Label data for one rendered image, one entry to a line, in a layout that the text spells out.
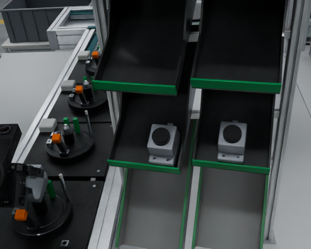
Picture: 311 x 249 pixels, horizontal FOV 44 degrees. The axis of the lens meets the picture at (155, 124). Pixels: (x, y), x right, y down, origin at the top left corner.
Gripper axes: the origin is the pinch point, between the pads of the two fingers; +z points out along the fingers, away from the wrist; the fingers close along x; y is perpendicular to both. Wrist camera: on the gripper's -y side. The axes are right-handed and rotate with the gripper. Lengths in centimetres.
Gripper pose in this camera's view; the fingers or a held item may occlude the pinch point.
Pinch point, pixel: (30, 174)
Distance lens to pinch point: 89.0
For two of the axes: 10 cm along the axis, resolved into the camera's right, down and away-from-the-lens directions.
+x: 9.9, -0.1, -1.0
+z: 1.0, 2.2, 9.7
